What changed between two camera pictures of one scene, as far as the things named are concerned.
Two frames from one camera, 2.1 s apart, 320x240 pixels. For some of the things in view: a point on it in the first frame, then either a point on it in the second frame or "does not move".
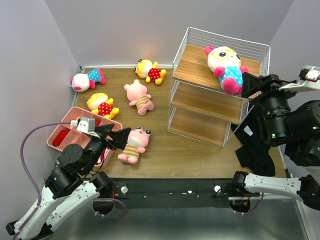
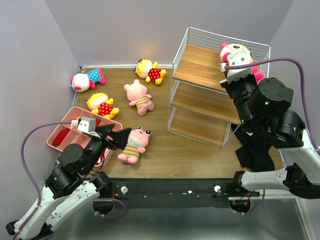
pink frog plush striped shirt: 138,139 does not move
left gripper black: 120,137 does not move
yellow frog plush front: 100,104 does not move
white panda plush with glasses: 225,63 -> 227,49
